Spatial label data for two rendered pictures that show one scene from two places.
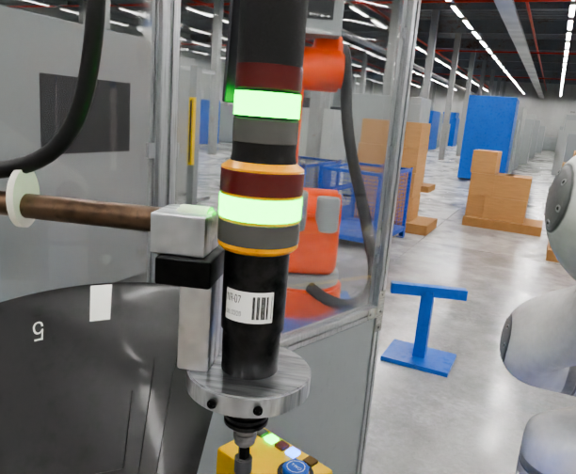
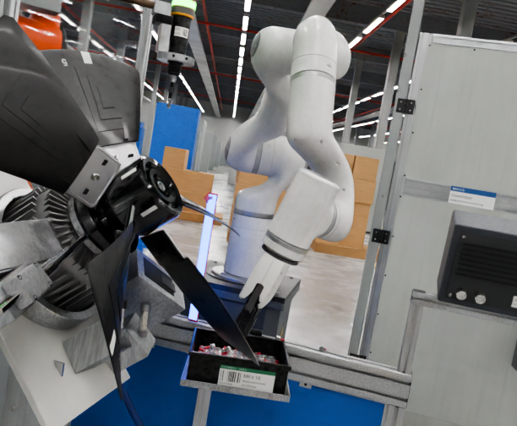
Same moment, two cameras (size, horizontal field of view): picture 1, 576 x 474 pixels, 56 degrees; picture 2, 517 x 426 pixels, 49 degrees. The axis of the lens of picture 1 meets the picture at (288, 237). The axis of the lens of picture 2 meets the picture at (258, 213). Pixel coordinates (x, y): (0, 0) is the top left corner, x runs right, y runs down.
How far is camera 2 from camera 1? 89 cm
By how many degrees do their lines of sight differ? 29
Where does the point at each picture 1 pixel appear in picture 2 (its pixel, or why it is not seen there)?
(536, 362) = (242, 148)
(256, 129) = not seen: outside the picture
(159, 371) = (117, 83)
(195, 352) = (164, 45)
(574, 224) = (260, 49)
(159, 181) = not seen: hidden behind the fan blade
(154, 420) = (121, 96)
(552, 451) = (248, 198)
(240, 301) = (180, 30)
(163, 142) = not seen: hidden behind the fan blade
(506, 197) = (193, 190)
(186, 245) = (165, 11)
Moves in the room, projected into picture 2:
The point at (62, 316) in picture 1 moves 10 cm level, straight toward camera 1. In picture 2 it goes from (73, 59) to (104, 60)
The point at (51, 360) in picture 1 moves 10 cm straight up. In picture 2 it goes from (73, 73) to (80, 19)
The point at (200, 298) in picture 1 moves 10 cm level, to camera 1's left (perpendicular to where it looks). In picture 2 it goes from (167, 28) to (112, 13)
